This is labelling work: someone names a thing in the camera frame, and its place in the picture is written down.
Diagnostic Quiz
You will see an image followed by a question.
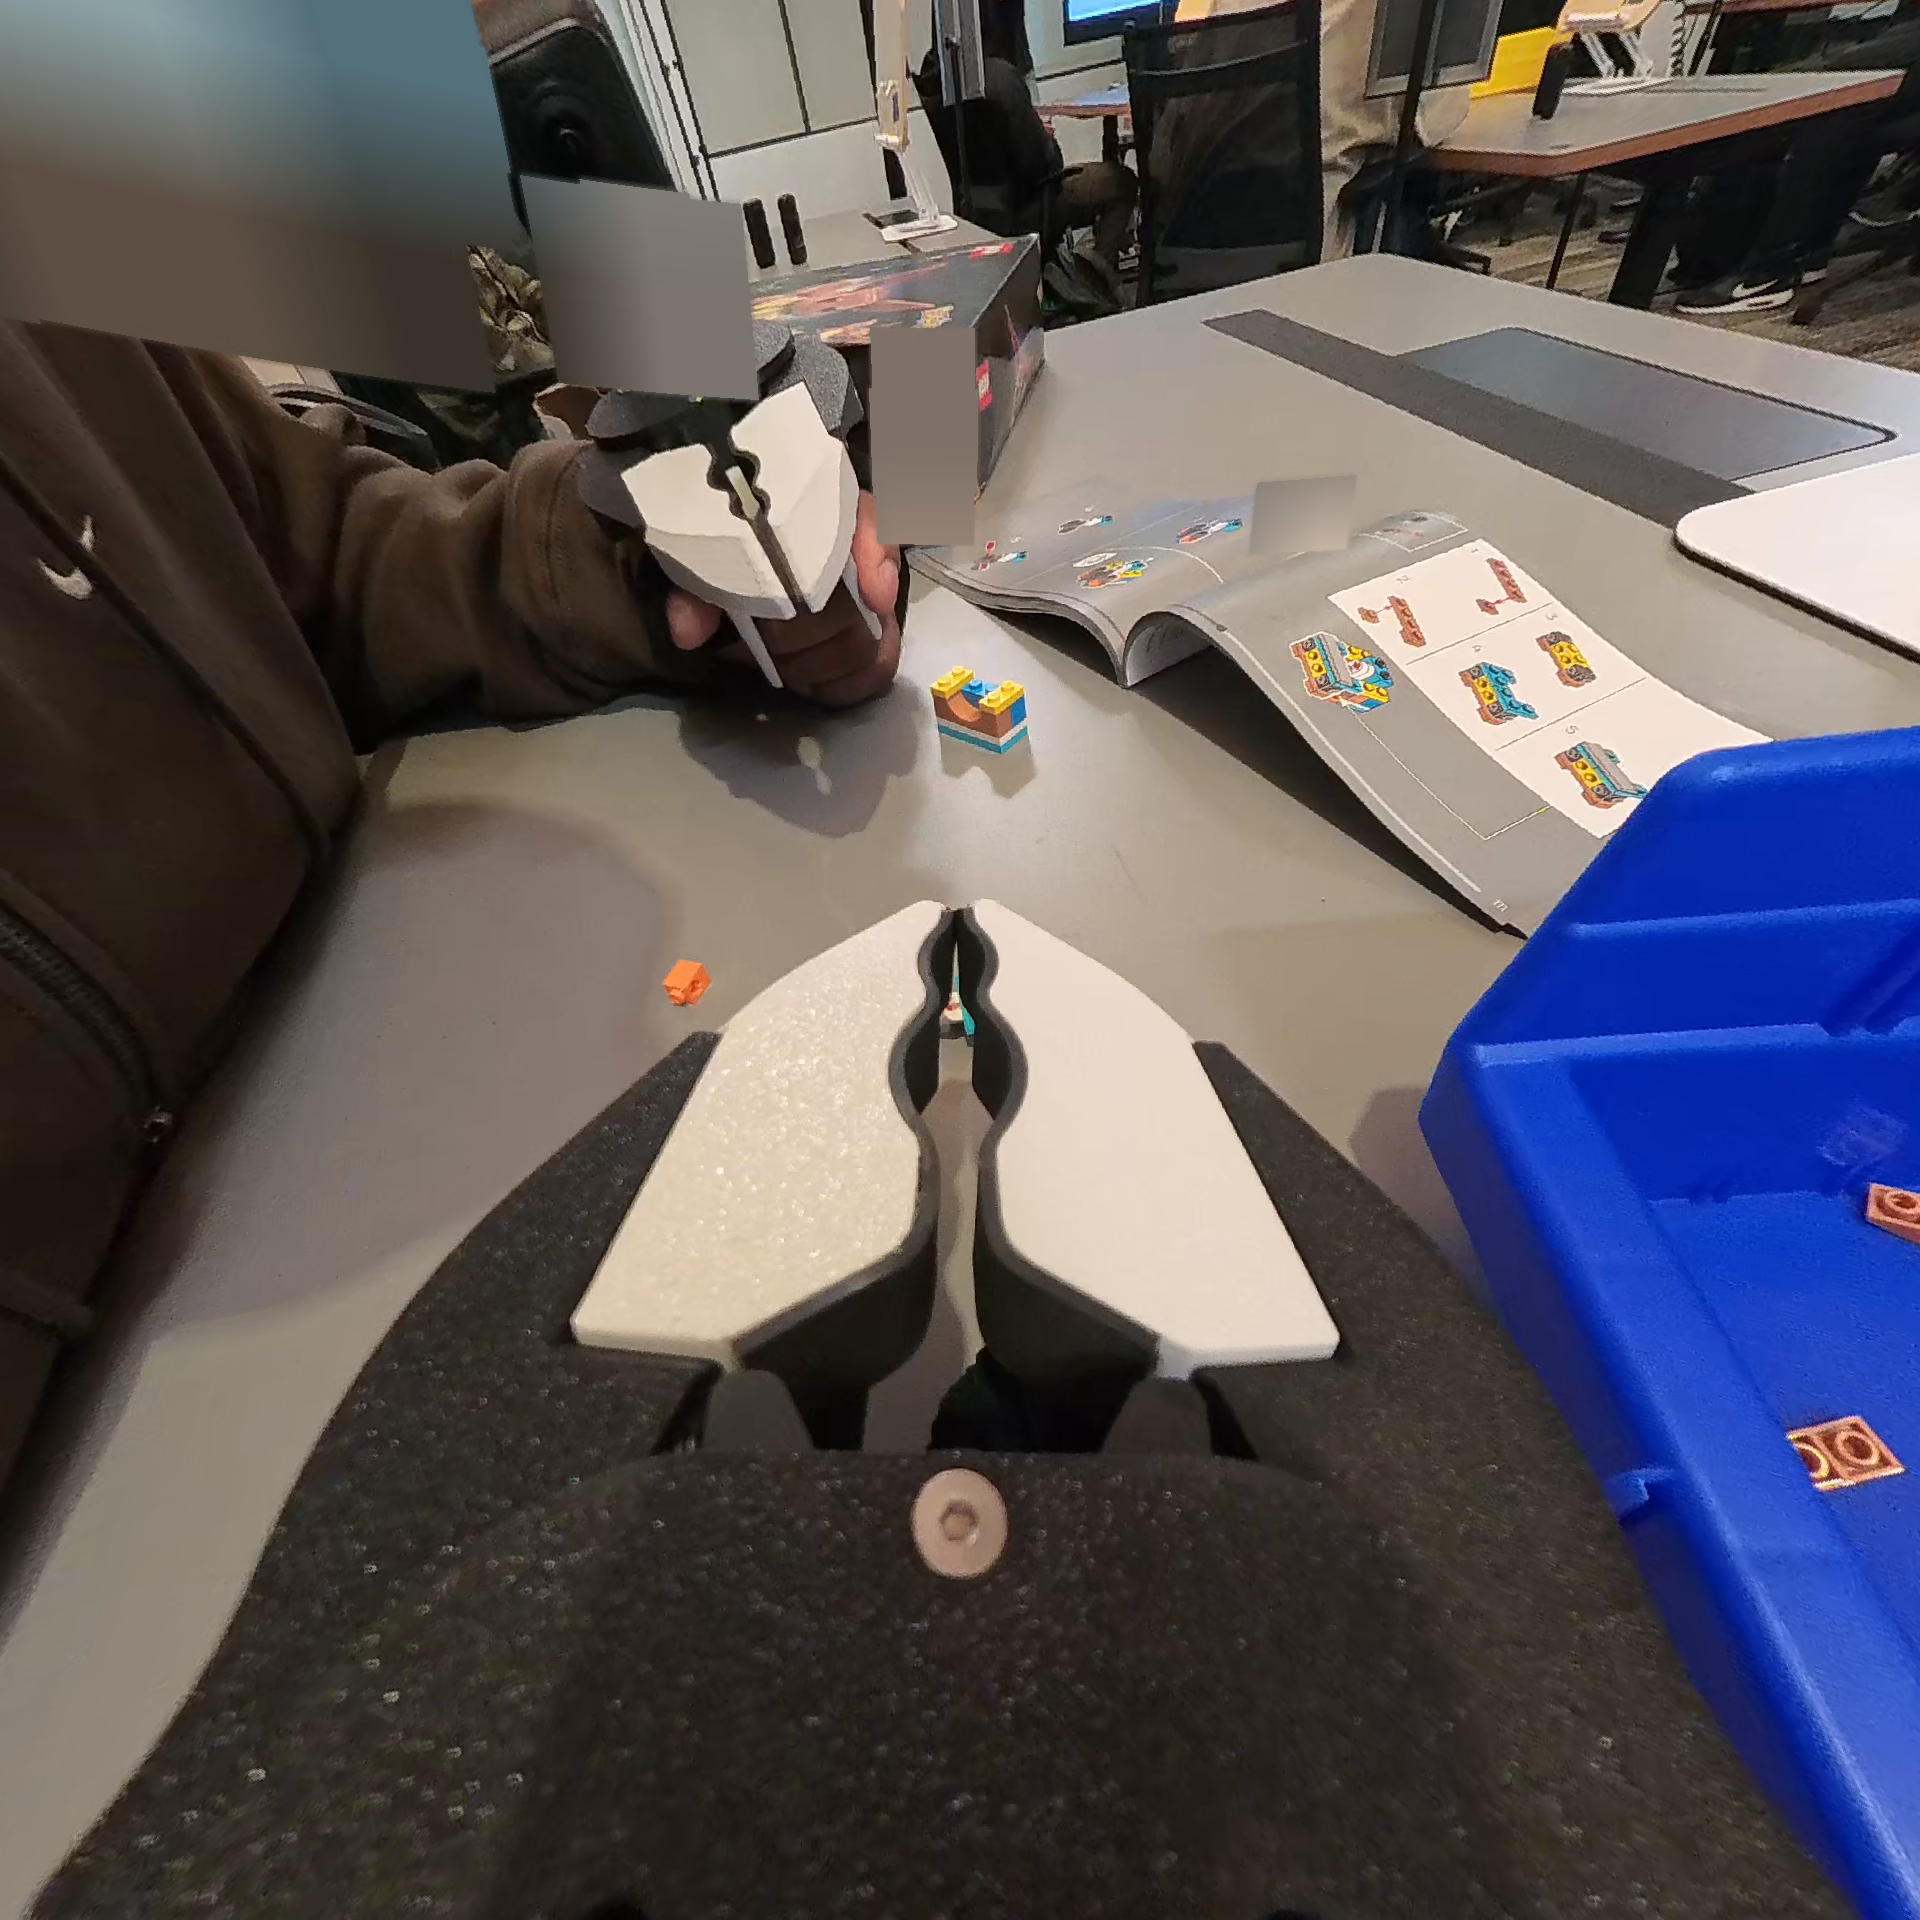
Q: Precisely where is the multicoloured toy brick assembly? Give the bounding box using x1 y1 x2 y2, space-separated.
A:
931 666 1034 758

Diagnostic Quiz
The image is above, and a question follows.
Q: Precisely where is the white phone stand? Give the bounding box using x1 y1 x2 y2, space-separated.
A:
872 0 962 242

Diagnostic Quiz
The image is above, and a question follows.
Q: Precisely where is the toy set box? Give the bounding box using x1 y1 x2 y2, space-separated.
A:
745 236 1048 504

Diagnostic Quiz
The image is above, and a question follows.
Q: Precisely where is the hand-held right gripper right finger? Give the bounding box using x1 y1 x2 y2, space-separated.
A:
961 901 1342 1420

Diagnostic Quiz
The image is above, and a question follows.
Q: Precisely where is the tan tablet on white stand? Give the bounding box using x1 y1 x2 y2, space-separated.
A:
1560 0 1666 77

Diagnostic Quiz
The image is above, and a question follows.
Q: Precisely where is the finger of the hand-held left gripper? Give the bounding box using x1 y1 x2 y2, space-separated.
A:
745 378 889 636
618 440 793 692

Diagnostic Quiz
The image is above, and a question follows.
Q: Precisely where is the grey instruction booklet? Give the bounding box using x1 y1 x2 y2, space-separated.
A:
907 480 1776 934

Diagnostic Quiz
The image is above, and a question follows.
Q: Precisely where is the blue plastic bin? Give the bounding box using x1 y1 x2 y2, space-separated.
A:
1418 726 1920 1920

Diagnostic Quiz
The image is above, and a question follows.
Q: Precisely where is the black mesh office chair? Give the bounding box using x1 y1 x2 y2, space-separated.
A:
1126 0 1326 309

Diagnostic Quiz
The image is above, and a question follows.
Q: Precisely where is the person's brown hooded jacket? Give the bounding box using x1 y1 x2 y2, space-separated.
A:
0 316 377 1517

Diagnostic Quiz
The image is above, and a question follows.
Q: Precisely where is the person's left forearm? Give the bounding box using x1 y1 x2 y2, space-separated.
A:
299 433 671 751

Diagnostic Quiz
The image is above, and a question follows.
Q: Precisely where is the white desk mat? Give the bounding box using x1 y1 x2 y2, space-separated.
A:
1676 450 1920 663

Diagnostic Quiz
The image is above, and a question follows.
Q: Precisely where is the person's left hand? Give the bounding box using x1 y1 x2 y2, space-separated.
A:
651 510 913 710

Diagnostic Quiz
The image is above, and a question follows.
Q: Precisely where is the grey desk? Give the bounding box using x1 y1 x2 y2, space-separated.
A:
0 250 1920 1920

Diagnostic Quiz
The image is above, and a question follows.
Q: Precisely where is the wood-topped office desk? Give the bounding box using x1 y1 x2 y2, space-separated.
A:
1425 65 1907 309

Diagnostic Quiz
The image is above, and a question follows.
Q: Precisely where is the group of brown toy plates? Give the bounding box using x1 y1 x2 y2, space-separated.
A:
1786 1178 1920 1496

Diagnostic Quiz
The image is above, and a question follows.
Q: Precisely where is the dark grey desk cable cover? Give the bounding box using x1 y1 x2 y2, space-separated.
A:
1206 306 1895 527

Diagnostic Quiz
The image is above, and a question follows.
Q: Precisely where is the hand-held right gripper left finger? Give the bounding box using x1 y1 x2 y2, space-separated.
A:
569 901 962 1420

